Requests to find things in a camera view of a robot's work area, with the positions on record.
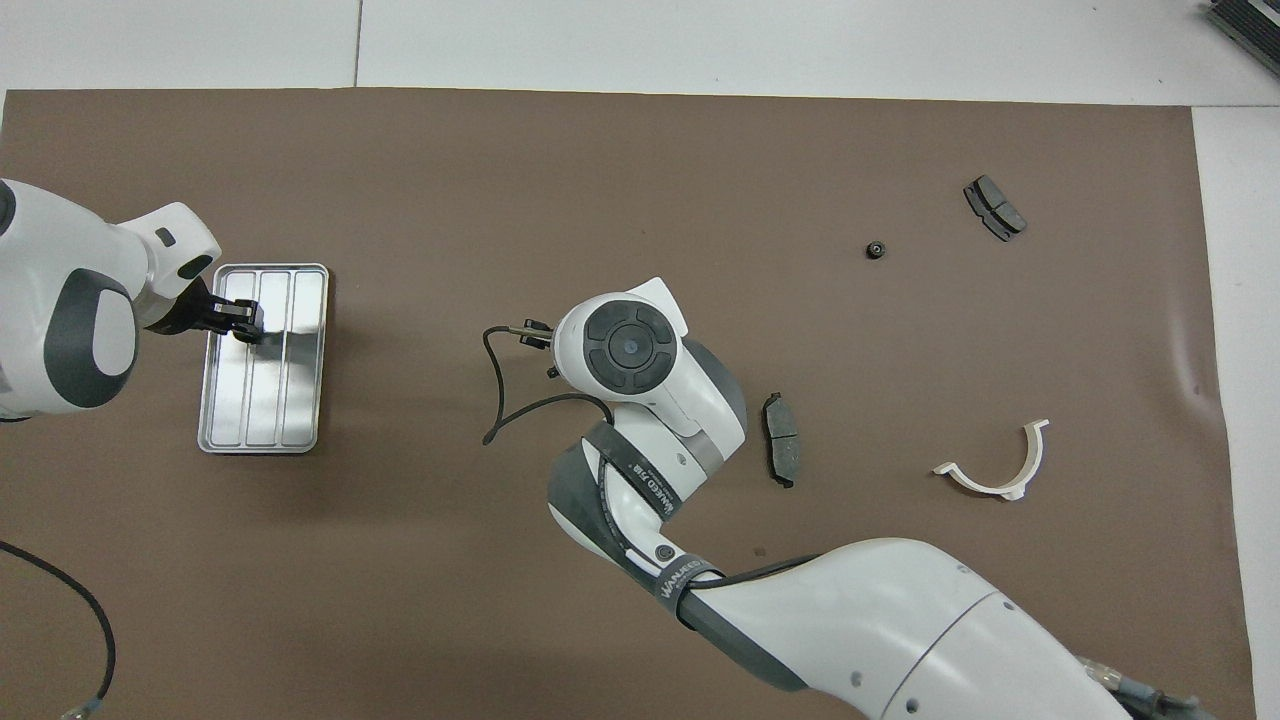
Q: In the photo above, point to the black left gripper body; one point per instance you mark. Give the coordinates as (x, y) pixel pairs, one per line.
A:
(205, 315)

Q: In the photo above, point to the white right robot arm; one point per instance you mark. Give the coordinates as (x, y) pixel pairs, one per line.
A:
(900, 620)

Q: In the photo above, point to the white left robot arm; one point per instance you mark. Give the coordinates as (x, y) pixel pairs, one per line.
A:
(60, 280)

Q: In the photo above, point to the silver metal tray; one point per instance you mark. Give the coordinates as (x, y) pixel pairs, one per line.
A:
(290, 400)

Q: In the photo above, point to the brown table mat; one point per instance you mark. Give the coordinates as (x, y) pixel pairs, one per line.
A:
(500, 200)

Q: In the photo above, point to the slim dark brake pad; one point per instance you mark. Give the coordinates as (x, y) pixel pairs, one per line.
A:
(781, 440)

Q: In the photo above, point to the wide dark brake pad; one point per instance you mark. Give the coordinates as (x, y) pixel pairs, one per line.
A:
(995, 208)

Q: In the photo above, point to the black ribbed device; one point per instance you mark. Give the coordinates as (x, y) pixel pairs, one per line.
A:
(1250, 30)

